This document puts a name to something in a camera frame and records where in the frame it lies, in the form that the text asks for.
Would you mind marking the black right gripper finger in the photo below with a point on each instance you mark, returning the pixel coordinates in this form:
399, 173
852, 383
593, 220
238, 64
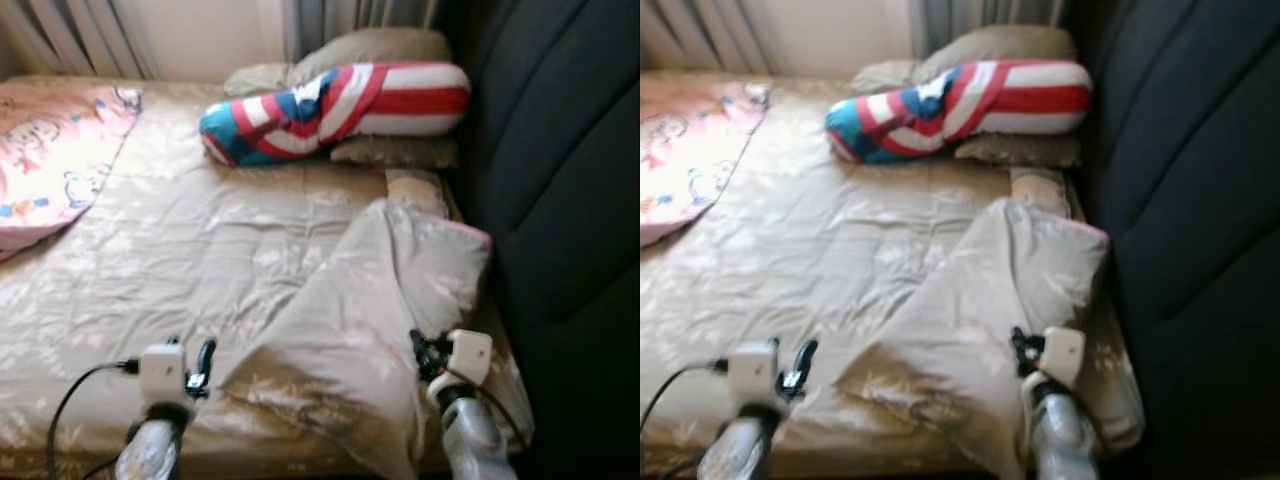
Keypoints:
1019, 338
419, 340

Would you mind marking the beige floral bedspread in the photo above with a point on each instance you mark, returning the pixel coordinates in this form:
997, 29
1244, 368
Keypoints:
830, 250
200, 250

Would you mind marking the beige floral pillow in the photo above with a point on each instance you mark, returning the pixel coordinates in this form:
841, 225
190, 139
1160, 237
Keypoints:
400, 152
1030, 150

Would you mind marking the black fabric office chair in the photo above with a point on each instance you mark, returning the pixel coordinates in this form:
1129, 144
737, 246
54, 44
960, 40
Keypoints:
560, 200
1190, 200

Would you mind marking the pink cartoon print blanket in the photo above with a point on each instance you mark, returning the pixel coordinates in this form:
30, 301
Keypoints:
680, 150
50, 150

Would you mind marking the red white blue shield pillow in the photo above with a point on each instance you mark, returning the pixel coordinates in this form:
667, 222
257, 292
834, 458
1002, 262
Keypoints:
1010, 100
380, 100

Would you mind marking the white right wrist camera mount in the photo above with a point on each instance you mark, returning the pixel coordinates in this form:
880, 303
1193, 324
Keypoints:
468, 355
1063, 355

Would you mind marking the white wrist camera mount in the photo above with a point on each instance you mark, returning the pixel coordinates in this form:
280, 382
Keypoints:
1063, 355
752, 378
468, 355
162, 375

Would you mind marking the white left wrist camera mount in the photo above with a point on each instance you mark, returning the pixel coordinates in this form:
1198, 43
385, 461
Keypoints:
162, 375
752, 378

